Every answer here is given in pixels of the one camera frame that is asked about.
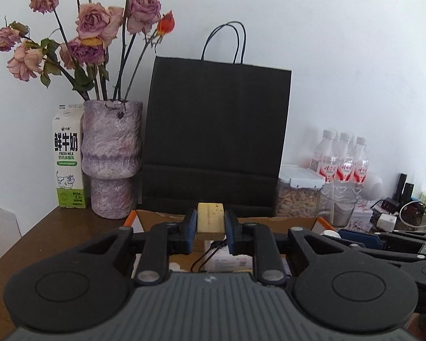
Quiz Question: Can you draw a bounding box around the clear jar of seeds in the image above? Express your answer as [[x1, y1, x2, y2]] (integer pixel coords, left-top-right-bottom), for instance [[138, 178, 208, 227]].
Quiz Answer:
[[276, 164, 324, 218]]

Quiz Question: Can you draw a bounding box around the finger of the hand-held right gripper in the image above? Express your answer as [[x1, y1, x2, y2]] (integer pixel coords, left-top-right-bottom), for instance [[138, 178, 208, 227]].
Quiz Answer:
[[337, 229, 426, 256], [373, 230, 426, 244]]

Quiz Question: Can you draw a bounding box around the yellow block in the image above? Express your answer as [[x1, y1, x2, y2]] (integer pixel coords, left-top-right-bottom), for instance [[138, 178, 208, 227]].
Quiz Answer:
[[197, 202, 225, 242]]

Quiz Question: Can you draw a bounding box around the floral white tin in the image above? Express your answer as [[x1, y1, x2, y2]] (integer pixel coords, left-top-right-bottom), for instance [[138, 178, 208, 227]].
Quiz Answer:
[[348, 204, 374, 234]]

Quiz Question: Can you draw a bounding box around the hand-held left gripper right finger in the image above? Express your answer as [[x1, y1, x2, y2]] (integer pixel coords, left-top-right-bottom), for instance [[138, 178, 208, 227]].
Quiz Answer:
[[224, 208, 346, 286]]

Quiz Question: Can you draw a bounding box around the dried rose bouquet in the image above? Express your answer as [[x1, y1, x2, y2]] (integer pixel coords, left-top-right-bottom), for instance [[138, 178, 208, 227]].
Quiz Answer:
[[0, 0, 175, 102]]

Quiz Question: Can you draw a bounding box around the black upright device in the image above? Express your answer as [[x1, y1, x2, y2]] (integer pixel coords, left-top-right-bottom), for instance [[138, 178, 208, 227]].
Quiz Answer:
[[397, 173, 415, 200]]

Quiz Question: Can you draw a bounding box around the black paper bag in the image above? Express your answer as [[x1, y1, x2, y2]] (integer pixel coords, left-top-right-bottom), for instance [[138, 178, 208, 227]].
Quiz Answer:
[[140, 22, 293, 218]]

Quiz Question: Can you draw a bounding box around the translucent white plastic tub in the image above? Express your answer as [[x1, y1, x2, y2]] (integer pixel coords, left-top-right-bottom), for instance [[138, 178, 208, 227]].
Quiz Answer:
[[203, 240, 253, 275]]

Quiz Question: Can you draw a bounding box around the purple textured vase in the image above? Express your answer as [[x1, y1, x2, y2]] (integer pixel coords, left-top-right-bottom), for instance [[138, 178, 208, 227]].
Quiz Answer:
[[81, 99, 143, 220]]

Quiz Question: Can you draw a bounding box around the white charging cable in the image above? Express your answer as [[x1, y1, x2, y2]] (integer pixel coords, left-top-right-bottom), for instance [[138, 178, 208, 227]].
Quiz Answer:
[[398, 200, 426, 227]]

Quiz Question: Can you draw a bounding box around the white round speaker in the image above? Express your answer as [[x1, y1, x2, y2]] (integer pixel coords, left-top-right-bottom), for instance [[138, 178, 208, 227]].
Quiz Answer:
[[363, 171, 385, 201]]

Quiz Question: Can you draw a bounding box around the orange cardboard box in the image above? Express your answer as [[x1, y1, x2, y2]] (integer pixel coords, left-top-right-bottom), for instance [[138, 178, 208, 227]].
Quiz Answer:
[[124, 209, 337, 275]]

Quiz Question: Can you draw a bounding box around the green and white milk carton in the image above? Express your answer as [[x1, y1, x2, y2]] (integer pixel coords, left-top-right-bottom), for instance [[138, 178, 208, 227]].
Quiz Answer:
[[51, 104, 91, 209]]

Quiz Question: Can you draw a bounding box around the black braided cable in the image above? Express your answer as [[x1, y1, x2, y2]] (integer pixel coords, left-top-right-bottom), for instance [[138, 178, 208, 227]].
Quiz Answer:
[[191, 240, 228, 274]]

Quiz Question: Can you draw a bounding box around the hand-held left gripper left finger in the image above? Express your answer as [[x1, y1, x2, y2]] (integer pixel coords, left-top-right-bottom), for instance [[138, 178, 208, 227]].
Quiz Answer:
[[73, 208, 199, 286]]

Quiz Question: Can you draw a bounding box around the white wall panel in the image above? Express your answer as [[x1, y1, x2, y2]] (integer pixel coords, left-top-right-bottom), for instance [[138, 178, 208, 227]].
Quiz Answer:
[[0, 201, 22, 270]]

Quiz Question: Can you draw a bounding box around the white power adapter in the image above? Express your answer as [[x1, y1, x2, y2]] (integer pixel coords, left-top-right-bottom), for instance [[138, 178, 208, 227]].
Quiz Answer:
[[377, 213, 399, 230]]

